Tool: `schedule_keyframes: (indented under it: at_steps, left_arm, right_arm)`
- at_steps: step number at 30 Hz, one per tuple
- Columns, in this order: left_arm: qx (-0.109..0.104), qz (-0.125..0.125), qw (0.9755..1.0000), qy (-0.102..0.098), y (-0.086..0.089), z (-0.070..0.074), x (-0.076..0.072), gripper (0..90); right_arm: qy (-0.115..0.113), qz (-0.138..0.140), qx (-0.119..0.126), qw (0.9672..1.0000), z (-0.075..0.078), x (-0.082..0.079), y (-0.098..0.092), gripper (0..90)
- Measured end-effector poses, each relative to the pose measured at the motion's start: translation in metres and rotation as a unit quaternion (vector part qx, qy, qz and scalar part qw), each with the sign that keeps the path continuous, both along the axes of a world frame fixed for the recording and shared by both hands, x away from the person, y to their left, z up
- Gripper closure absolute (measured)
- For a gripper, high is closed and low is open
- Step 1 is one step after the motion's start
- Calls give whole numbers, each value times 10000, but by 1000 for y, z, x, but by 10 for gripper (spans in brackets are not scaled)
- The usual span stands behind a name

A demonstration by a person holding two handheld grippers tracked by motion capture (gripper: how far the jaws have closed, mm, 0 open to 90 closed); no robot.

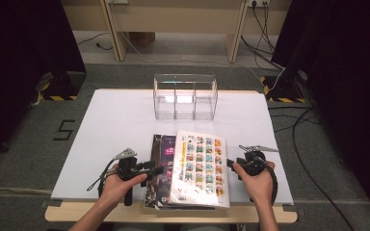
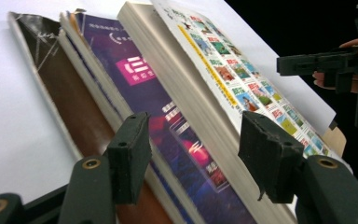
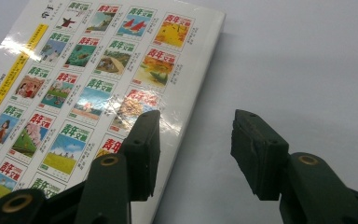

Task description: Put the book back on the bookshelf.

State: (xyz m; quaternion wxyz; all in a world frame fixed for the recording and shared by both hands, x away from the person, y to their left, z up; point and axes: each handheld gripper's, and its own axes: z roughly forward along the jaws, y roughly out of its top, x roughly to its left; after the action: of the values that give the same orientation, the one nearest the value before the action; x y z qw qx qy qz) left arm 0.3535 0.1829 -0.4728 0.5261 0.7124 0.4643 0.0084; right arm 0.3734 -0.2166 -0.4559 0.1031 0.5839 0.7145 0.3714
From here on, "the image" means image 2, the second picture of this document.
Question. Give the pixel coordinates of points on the wooden table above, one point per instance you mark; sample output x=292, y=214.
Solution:
x=335, y=141

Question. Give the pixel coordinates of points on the white board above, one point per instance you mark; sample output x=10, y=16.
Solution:
x=12, y=109

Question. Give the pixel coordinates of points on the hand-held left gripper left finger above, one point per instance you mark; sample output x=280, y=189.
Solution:
x=127, y=161

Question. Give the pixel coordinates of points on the brown cover book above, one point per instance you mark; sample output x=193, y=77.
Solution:
x=74, y=109

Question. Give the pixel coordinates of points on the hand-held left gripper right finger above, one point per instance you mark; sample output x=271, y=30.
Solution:
x=270, y=158

